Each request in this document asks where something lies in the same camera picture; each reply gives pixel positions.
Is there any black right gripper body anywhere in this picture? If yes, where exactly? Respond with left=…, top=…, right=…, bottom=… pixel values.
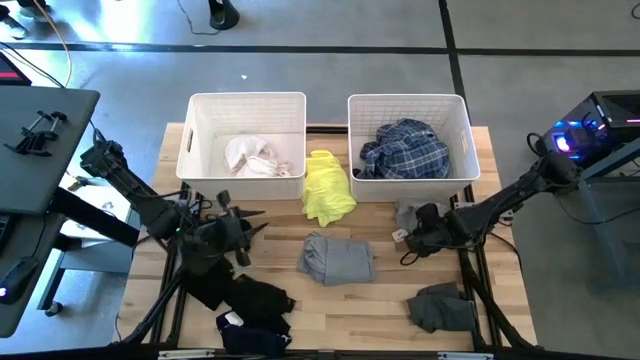
left=405, top=202, right=452, bottom=258

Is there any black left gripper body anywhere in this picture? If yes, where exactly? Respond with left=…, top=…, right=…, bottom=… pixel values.
left=197, top=205, right=252, bottom=266

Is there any pale pink garment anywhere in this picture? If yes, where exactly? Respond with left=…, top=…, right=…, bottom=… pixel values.
left=234, top=154, right=296, bottom=179

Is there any white garment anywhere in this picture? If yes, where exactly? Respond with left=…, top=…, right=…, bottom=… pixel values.
left=223, top=135, right=272, bottom=178

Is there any blue plaid shirt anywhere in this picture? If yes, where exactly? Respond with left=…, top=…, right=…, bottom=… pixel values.
left=352, top=117, right=451, bottom=181

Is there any white perforated plastic basket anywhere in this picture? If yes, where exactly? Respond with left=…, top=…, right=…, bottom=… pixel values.
left=347, top=93, right=482, bottom=204
left=175, top=91, right=308, bottom=202

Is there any pale grey cloth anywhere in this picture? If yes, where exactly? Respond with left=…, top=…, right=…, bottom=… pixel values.
left=394, top=199, right=451, bottom=234

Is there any black garment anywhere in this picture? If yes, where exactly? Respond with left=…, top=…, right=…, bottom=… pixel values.
left=184, top=257, right=297, bottom=334

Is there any dark grey garment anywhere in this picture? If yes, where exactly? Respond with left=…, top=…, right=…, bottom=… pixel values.
left=405, top=281, right=478, bottom=335

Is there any yellow garment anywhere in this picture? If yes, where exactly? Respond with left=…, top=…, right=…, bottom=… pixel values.
left=301, top=149, right=359, bottom=229

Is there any light grey garment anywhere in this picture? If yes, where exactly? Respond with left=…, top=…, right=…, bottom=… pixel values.
left=297, top=231, right=377, bottom=288

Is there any navy garment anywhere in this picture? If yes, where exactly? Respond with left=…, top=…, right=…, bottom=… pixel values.
left=215, top=310, right=293, bottom=359

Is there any white cardboard box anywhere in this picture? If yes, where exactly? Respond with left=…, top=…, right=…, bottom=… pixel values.
left=59, top=184, right=133, bottom=242

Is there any grey-blue metal table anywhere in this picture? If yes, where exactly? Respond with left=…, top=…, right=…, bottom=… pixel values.
left=576, top=139, right=640, bottom=282

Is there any black floor stand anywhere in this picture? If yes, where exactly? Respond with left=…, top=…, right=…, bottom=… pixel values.
left=207, top=0, right=242, bottom=32

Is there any black desk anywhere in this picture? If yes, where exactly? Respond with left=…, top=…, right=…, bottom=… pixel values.
left=0, top=85, right=142, bottom=339

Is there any black clamp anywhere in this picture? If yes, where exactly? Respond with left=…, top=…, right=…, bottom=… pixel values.
left=3, top=110, right=69, bottom=158

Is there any black computer mouse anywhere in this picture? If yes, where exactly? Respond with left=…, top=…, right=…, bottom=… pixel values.
left=0, top=255, right=41, bottom=306

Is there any black computer case with lights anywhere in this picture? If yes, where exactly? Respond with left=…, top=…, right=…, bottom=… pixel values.
left=541, top=89, right=640, bottom=169

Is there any dark screen with red stripe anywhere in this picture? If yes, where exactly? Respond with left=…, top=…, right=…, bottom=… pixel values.
left=0, top=51, right=33, bottom=88

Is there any silver metal bracket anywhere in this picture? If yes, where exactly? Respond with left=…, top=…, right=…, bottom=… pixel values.
left=158, top=348, right=217, bottom=360
left=438, top=351, right=496, bottom=360

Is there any thin black floor cable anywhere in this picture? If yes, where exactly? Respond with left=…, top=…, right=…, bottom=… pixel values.
left=175, top=0, right=222, bottom=38

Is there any orange cable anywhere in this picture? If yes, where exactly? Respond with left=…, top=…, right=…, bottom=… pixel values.
left=32, top=0, right=74, bottom=89

